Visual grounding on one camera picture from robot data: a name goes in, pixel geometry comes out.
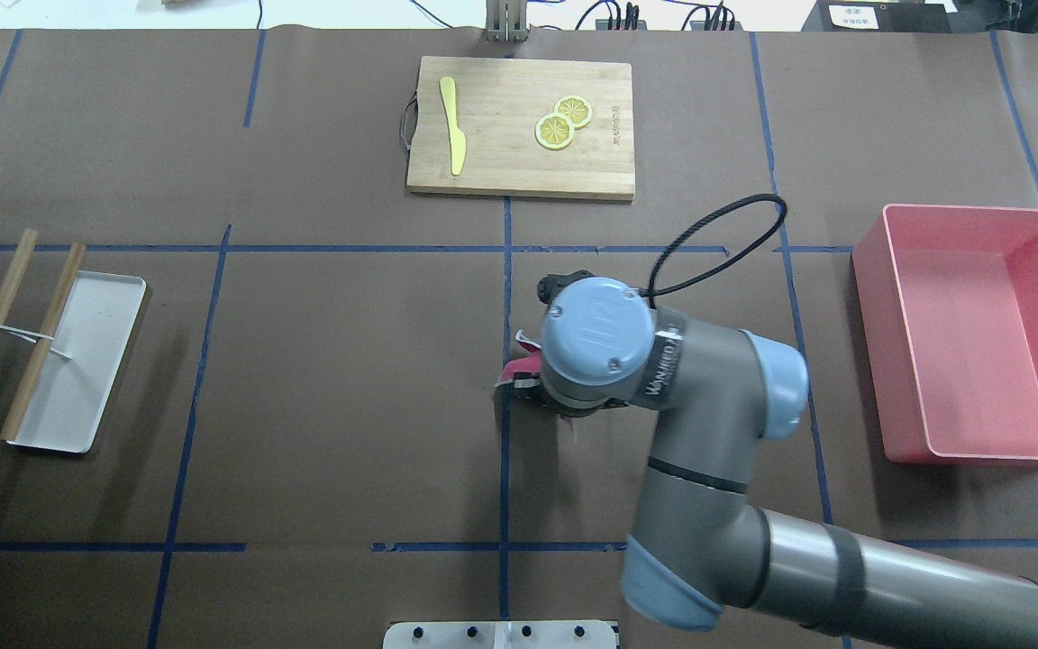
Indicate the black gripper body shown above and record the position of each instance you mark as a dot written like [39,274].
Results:
[526,388]

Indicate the grey and pink cloth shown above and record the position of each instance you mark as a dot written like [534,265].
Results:
[523,365]

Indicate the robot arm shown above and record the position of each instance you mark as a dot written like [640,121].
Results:
[697,546]

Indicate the yellow plastic knife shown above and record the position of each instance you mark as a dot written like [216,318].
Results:
[457,137]

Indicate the lemon slice front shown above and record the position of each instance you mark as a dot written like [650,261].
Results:
[554,131]

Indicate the lemon slice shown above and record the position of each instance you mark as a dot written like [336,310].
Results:
[578,110]
[554,131]

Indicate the bamboo cutting board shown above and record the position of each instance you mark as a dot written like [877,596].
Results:
[499,103]

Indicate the lemon slice back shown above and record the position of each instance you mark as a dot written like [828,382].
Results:
[578,110]

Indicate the white metal tray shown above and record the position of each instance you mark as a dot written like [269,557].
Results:
[89,345]

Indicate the right wooden rack rod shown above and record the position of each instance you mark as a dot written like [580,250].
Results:
[43,347]

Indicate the pink plastic bin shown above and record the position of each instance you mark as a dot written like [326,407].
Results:
[949,307]

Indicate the white mounting base plate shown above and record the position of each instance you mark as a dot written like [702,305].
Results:
[583,633]

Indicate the aluminium frame post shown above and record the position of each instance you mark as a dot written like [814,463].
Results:
[506,21]

